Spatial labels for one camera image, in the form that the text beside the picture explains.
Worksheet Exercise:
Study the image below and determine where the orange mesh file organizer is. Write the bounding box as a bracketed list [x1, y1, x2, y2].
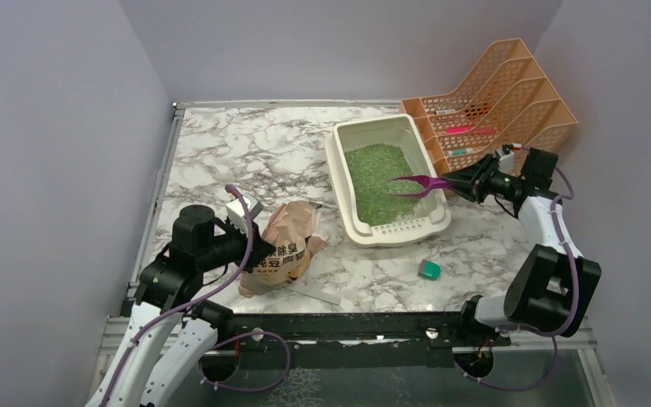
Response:
[400, 38, 578, 175]

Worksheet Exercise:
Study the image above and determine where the pink marker pen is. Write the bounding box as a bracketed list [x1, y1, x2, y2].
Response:
[445, 126, 496, 135]

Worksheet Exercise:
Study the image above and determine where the small green box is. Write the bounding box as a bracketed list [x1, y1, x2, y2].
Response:
[418, 259, 442, 281]

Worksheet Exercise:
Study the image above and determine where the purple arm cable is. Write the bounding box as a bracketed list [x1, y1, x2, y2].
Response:
[97, 185, 293, 407]
[453, 146, 581, 393]

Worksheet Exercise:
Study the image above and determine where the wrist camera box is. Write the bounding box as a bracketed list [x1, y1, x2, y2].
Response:
[496, 143, 522, 173]
[225, 193, 264, 233]

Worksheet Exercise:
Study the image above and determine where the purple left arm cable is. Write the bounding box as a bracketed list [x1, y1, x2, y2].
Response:
[97, 185, 293, 407]

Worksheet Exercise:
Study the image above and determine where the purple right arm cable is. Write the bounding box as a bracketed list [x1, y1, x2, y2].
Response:
[453, 146, 581, 393]

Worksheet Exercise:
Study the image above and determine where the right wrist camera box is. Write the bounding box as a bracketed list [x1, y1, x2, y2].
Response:
[496, 143, 522, 173]

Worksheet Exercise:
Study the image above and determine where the green cat litter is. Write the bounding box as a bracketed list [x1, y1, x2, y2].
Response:
[344, 143, 421, 226]

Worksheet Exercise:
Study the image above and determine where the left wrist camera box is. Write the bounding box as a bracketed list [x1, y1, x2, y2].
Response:
[225, 193, 264, 233]

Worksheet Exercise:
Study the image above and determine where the magenta plastic litter scoop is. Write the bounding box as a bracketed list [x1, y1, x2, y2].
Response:
[386, 175, 454, 198]

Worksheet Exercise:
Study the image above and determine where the orange cat litter bag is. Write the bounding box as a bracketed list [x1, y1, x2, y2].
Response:
[238, 200, 328, 298]

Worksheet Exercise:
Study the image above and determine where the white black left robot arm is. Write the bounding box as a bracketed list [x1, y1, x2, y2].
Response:
[88, 195, 275, 406]

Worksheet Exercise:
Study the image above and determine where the white plastic litter box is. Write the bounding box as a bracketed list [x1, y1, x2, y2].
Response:
[324, 114, 451, 247]

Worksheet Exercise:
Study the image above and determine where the black metal base rail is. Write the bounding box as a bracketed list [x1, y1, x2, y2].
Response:
[178, 312, 512, 360]

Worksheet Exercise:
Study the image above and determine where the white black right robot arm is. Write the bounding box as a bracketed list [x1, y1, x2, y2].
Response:
[442, 148, 602, 345]

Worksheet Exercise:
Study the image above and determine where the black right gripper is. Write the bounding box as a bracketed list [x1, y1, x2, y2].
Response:
[441, 153, 523, 204]

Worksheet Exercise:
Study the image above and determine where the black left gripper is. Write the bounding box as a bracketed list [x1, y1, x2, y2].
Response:
[199, 216, 278, 272]

